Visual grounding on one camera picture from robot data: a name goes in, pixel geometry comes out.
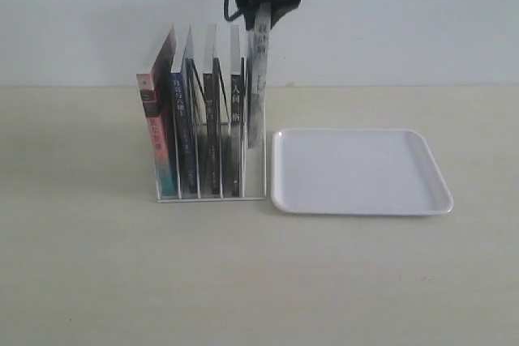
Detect grey and white book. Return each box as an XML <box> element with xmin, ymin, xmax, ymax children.
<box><xmin>248</xmin><ymin>2</ymin><xmax>271</xmax><ymax>148</ymax></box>

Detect white square plastic tray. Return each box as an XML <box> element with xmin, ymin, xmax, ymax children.
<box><xmin>271</xmin><ymin>128</ymin><xmax>454</xmax><ymax>216</ymax></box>

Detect black thin book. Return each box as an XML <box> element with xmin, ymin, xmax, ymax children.
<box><xmin>203</xmin><ymin>23</ymin><xmax>221</xmax><ymax>197</ymax></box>

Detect blue book with orange moon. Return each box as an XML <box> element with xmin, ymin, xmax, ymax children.
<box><xmin>170</xmin><ymin>24</ymin><xmax>199</xmax><ymax>194</ymax></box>

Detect pink and teal book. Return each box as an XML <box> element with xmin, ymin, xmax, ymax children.
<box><xmin>136</xmin><ymin>26</ymin><xmax>178</xmax><ymax>199</ymax></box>

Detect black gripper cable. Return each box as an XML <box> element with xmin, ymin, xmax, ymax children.
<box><xmin>221</xmin><ymin>0</ymin><xmax>244</xmax><ymax>22</ymax></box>

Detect black book white characters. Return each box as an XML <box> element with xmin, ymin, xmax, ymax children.
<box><xmin>229</xmin><ymin>24</ymin><xmax>247</xmax><ymax>197</ymax></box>

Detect clear acrylic book rack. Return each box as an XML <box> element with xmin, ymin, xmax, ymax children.
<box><xmin>157</xmin><ymin>29</ymin><xmax>267</xmax><ymax>203</ymax></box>

